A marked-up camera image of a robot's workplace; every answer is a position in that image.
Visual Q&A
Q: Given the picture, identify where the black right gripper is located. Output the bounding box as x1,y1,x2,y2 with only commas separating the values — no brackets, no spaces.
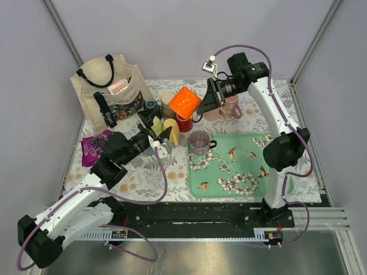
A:
196,78,244,116

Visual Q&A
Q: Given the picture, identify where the small pale pink mug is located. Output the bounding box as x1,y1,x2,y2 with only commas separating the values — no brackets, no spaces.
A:
203,109,220,121

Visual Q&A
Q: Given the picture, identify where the orange mug black handle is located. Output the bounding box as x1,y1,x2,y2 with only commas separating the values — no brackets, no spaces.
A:
169,87,202,120

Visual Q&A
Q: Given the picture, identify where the lilac mug black handle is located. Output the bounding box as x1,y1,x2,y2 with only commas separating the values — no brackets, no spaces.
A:
189,131,217,156

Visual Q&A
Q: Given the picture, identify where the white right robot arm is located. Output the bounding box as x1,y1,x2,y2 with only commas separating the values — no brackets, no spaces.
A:
197,53,310,227

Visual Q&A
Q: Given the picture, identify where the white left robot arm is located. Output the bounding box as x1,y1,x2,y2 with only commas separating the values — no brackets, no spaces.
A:
17,109,173,271

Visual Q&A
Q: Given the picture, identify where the lime green mug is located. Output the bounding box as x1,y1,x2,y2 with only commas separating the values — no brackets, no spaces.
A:
151,116,163,136

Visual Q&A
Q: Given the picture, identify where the cream floral mug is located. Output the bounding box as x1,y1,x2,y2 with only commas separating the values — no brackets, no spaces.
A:
161,92,175,119

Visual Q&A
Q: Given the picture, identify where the tall pink floral mug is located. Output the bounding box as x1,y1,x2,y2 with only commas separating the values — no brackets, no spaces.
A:
218,95,243,119

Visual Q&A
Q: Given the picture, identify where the dark green mug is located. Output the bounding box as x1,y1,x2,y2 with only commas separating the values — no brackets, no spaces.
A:
144,100,161,112

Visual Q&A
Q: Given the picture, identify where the yellow mug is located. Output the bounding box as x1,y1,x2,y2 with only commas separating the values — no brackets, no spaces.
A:
163,119,180,147

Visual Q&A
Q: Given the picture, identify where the red mug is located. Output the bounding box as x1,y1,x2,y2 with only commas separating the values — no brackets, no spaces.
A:
174,114,193,133

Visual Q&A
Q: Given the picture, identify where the floral table mat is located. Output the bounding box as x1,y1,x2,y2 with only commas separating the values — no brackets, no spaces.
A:
62,80,321,206

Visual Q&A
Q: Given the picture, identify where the pink box in bag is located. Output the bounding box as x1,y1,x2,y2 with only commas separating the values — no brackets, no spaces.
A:
107,78,128,95

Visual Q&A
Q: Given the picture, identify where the beige canvas tote bag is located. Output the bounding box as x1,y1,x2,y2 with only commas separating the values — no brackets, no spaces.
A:
71,54,154,133

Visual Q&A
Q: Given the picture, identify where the purple snack packet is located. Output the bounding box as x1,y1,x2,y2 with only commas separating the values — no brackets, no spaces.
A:
81,130,112,167

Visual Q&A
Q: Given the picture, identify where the green hummingbird tray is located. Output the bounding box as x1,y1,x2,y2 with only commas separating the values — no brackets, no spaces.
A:
186,132,295,199

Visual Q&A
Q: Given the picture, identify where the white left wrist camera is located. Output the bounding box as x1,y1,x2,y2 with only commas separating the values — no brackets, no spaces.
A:
148,136,173,157

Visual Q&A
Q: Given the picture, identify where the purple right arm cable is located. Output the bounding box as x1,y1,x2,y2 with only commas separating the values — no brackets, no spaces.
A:
213,44,315,249

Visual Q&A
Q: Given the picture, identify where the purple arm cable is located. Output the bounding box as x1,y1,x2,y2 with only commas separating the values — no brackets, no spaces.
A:
213,44,315,249
17,147,169,272

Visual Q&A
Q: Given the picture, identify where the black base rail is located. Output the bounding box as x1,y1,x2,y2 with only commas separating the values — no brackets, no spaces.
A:
110,202,295,239

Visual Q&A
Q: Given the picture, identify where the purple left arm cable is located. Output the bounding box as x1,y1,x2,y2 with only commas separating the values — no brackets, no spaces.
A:
17,147,169,272

